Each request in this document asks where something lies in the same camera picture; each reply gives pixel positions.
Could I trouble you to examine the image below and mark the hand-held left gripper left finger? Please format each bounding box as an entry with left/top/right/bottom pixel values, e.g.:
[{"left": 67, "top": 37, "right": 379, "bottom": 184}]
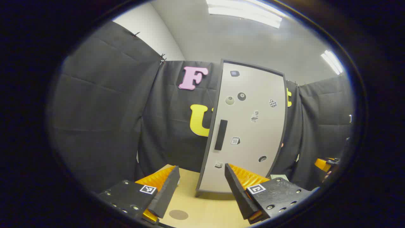
[{"left": 97, "top": 165, "right": 181, "bottom": 224}]

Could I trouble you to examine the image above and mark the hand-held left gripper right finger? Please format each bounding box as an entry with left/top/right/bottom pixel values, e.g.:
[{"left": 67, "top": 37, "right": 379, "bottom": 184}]
[{"left": 224, "top": 163, "right": 312, "bottom": 225}]

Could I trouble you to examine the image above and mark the round brown coaster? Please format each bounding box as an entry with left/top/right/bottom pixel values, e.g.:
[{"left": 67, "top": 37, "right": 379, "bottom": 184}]
[{"left": 169, "top": 210, "right": 189, "bottom": 221}]

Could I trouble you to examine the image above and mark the black cabinet door handle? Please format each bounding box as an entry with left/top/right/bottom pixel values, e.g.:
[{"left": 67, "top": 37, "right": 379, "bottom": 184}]
[{"left": 214, "top": 120, "right": 228, "bottom": 151}]

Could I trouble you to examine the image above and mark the dark grey cabinet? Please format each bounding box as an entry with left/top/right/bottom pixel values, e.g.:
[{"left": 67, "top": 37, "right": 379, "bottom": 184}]
[{"left": 196, "top": 59, "right": 288, "bottom": 197}]

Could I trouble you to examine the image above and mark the black backdrop cloth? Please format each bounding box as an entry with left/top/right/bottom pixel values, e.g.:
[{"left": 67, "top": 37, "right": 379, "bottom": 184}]
[{"left": 47, "top": 21, "right": 355, "bottom": 193}]

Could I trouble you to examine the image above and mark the long ceiling light panel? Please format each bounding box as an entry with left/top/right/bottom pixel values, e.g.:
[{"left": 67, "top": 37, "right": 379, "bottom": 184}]
[{"left": 206, "top": 0, "right": 283, "bottom": 29}]

